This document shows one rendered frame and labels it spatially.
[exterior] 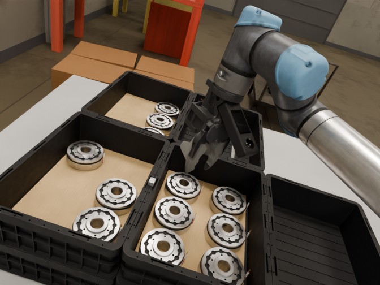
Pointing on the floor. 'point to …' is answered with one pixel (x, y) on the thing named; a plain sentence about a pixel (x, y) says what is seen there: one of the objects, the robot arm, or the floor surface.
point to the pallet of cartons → (116, 67)
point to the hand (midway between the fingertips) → (199, 168)
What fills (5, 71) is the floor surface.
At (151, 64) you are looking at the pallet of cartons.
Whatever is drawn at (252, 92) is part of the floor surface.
